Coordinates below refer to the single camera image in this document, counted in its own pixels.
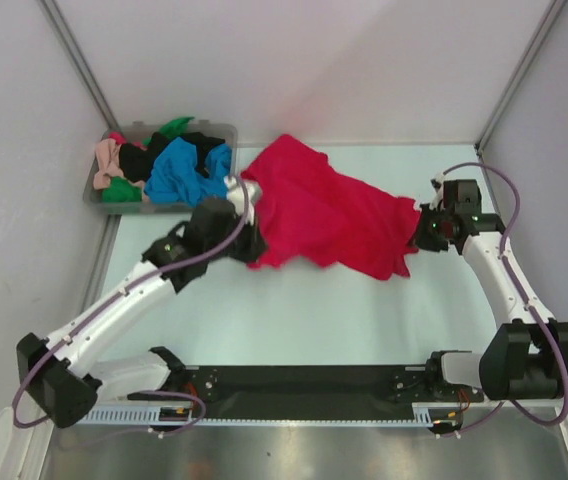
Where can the white slotted cable duct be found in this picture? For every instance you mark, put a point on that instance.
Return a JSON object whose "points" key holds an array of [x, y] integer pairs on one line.
{"points": [[157, 416]]}

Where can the green t shirt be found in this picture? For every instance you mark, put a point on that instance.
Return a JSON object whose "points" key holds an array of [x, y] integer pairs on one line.
{"points": [[123, 190]]}

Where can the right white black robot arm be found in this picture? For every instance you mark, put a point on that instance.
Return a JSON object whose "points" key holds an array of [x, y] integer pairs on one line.
{"points": [[527, 359]]}

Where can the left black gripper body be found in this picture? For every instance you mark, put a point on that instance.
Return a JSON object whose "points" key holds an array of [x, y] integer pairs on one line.
{"points": [[241, 247]]}

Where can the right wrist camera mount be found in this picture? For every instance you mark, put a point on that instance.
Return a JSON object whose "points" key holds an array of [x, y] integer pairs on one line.
{"points": [[438, 186]]}

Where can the blue t shirt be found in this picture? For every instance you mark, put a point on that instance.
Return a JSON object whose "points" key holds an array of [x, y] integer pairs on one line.
{"points": [[175, 180]]}

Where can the black t shirt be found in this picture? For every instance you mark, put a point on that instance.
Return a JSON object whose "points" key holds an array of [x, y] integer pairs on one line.
{"points": [[136, 163]]}

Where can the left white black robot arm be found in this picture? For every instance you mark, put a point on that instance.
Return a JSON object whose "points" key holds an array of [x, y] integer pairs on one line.
{"points": [[63, 373]]}

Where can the red t shirt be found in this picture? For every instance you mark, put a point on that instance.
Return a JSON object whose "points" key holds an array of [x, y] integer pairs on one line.
{"points": [[308, 209]]}

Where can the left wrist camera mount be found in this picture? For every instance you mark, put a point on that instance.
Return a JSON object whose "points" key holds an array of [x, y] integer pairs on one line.
{"points": [[242, 194]]}

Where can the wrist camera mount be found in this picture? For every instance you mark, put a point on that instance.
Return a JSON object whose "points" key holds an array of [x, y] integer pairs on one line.
{"points": [[242, 194], [438, 186]]}

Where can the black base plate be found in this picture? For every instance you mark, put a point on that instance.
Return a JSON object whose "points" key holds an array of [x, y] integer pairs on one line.
{"points": [[318, 393]]}

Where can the beige pink t shirt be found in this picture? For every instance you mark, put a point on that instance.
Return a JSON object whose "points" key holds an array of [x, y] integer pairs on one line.
{"points": [[107, 157]]}

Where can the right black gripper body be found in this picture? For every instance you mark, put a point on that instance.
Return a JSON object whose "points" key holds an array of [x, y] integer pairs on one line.
{"points": [[431, 232]]}

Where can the white object bottom left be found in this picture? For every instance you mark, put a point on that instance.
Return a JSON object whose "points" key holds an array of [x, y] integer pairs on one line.
{"points": [[14, 444]]}

